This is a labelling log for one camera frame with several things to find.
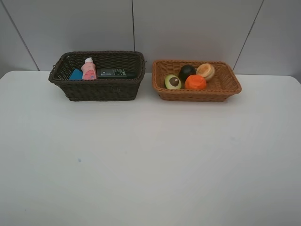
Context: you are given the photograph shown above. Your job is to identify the halved avocado toy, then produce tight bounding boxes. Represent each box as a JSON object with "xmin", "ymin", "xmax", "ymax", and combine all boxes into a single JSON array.
[{"xmin": 164, "ymin": 74, "xmax": 182, "ymax": 89}]

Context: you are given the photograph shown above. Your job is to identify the orange toy fruit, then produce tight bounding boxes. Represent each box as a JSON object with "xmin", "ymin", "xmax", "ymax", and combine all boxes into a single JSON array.
[{"xmin": 185, "ymin": 75, "xmax": 207, "ymax": 89}]

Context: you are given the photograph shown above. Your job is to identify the dark mangosteen toy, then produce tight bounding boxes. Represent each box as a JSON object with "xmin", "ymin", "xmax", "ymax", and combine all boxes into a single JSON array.
[{"xmin": 178, "ymin": 65, "xmax": 196, "ymax": 81}]

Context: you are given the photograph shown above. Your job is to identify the dark green pump bottle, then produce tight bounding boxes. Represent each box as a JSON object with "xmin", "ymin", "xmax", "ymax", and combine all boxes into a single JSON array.
[{"xmin": 97, "ymin": 69, "xmax": 137, "ymax": 79}]

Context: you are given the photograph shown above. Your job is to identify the tan round bread toy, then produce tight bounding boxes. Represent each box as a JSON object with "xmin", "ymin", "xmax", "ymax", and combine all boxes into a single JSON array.
[{"xmin": 196, "ymin": 63, "xmax": 215, "ymax": 81}]

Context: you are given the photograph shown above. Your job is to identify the pink squeeze bottle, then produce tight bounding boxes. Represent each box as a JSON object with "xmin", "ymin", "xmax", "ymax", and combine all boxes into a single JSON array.
[{"xmin": 81, "ymin": 57, "xmax": 97, "ymax": 80}]

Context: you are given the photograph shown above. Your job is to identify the black whiteboard eraser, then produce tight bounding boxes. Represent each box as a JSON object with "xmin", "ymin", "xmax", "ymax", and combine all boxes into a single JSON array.
[{"xmin": 69, "ymin": 69, "xmax": 83, "ymax": 81}]

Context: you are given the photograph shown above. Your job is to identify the dark brown wicker basket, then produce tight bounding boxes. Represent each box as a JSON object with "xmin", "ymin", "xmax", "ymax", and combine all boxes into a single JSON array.
[{"xmin": 48, "ymin": 51, "xmax": 145, "ymax": 101}]

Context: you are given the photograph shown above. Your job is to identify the orange wicker basket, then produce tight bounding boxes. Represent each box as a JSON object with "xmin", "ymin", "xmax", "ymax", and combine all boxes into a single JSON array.
[{"xmin": 152, "ymin": 60, "xmax": 242, "ymax": 102}]

